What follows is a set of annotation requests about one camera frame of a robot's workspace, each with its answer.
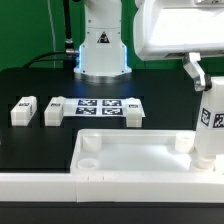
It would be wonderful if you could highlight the black cable vertical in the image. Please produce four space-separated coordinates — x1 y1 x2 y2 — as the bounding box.
63 0 74 69

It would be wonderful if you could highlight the white marker sheet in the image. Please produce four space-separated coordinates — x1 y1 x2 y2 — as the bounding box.
64 98 145 117

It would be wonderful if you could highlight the thin white cable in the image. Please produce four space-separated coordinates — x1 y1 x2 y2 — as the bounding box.
46 0 57 69

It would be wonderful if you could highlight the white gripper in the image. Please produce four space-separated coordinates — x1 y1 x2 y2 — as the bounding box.
133 0 224 91

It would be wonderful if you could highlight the white front fence bar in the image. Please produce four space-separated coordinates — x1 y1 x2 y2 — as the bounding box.
0 173 224 203

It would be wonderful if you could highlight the black cable horizontal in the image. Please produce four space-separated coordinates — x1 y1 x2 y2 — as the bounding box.
23 49 79 69

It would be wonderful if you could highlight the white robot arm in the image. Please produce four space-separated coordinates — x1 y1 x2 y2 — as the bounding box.
74 0 224 91

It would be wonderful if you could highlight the white desk top tray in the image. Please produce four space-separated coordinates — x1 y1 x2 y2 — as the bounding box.
69 128 224 176

